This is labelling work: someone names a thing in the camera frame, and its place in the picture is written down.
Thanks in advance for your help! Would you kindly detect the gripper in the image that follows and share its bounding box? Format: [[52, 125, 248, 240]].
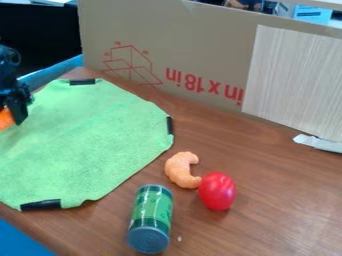
[[0, 77, 37, 126]]

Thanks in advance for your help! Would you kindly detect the green cloth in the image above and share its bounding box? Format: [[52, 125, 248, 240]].
[[0, 77, 176, 212]]

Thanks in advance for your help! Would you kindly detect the orange toy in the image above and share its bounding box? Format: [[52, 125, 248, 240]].
[[0, 107, 17, 132]]

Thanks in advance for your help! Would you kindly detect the green can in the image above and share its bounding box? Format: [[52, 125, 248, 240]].
[[126, 183, 176, 255]]

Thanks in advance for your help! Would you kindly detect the orange toy croissant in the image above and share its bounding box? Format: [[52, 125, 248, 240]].
[[162, 151, 204, 190]]

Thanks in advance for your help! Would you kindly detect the cardboard box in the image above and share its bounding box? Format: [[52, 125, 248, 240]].
[[76, 0, 342, 116]]

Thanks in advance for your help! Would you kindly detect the red toy tomato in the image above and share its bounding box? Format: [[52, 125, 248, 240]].
[[196, 171, 238, 212]]

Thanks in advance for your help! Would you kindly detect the light wooden board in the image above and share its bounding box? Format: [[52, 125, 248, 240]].
[[240, 24, 342, 143]]

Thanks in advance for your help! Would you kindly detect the white paper scrap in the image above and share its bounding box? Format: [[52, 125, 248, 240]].
[[291, 133, 342, 155]]

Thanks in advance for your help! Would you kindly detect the blue box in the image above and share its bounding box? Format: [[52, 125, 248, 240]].
[[291, 4, 334, 25]]

